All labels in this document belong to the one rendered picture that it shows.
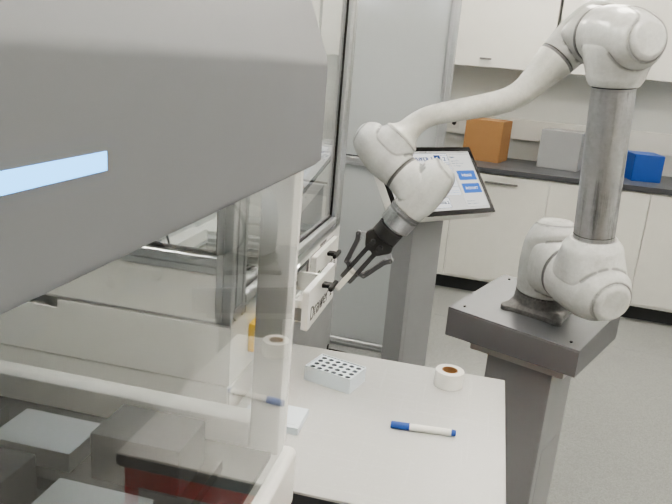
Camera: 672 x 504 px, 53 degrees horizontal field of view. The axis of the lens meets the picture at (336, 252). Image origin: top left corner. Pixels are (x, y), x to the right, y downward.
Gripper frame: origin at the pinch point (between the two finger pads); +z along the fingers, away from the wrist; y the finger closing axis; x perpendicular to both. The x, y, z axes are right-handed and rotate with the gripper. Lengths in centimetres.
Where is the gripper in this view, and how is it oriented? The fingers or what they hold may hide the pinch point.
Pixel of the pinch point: (345, 279)
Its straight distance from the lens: 185.0
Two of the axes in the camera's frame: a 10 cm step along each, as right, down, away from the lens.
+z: -6.2, 7.1, 3.4
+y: -7.5, -6.6, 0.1
